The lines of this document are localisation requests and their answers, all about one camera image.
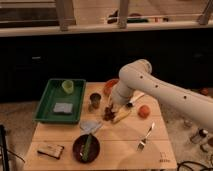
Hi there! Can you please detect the bunch of dark grapes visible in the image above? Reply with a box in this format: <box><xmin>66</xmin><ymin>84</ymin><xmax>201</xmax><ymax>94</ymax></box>
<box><xmin>103</xmin><ymin>107</ymin><xmax>115</xmax><ymax>121</ymax></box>

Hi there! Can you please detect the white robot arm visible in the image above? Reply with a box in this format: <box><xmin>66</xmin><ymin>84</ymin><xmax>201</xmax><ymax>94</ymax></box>
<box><xmin>111</xmin><ymin>59</ymin><xmax>213</xmax><ymax>133</ymax></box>

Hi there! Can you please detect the small metal cup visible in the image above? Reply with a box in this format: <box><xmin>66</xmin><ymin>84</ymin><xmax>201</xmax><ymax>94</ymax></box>
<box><xmin>89</xmin><ymin>93</ymin><xmax>101</xmax><ymax>111</ymax></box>

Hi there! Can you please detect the light green plastic cup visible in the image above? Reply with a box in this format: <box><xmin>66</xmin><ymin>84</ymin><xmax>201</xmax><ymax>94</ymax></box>
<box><xmin>62</xmin><ymin>80</ymin><xmax>74</xmax><ymax>94</ymax></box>

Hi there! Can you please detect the orange bowl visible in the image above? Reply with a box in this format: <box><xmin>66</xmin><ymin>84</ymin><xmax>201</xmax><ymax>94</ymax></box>
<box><xmin>103</xmin><ymin>78</ymin><xmax>118</xmax><ymax>96</ymax></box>

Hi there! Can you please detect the grey folded cloth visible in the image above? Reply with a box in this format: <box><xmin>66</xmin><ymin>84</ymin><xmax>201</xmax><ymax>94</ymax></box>
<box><xmin>80</xmin><ymin>120</ymin><xmax>103</xmax><ymax>135</ymax></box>

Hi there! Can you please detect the orange fruit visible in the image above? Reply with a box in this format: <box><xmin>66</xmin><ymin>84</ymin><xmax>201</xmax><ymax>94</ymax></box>
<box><xmin>138</xmin><ymin>105</ymin><xmax>151</xmax><ymax>119</ymax></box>

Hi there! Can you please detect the grey sponge block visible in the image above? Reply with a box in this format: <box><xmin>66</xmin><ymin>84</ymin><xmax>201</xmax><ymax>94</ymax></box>
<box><xmin>53</xmin><ymin>103</ymin><xmax>73</xmax><ymax>114</ymax></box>

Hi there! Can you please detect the green plastic tray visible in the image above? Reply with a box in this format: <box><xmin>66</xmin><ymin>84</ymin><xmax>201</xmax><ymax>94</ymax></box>
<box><xmin>34</xmin><ymin>79</ymin><xmax>86</xmax><ymax>124</ymax></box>

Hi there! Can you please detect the silver fork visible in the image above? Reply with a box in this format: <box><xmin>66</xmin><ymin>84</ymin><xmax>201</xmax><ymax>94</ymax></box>
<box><xmin>138</xmin><ymin>122</ymin><xmax>155</xmax><ymax>150</ymax></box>

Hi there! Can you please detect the dark brown plate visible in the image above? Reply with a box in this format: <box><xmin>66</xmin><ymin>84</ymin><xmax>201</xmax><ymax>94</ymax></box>
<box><xmin>72</xmin><ymin>134</ymin><xmax>100</xmax><ymax>163</ymax></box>

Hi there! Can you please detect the green cucumber stick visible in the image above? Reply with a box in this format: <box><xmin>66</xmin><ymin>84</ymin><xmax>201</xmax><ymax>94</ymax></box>
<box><xmin>82</xmin><ymin>134</ymin><xmax>92</xmax><ymax>162</ymax></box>

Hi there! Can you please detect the wooden railing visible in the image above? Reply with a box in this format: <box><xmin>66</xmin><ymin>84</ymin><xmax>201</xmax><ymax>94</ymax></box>
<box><xmin>0</xmin><ymin>0</ymin><xmax>213</xmax><ymax>37</ymax></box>

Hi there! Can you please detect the small wooden block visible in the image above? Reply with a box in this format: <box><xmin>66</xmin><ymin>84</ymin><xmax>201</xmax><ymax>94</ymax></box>
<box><xmin>37</xmin><ymin>142</ymin><xmax>64</xmax><ymax>159</ymax></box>

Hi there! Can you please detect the black stand at left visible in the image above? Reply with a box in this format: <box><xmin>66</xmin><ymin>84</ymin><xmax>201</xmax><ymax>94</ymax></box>
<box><xmin>0</xmin><ymin>125</ymin><xmax>10</xmax><ymax>171</ymax></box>

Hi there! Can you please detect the black cable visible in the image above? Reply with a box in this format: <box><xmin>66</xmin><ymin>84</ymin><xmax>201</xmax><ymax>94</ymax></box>
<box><xmin>176</xmin><ymin>160</ymin><xmax>213</xmax><ymax>171</ymax></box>

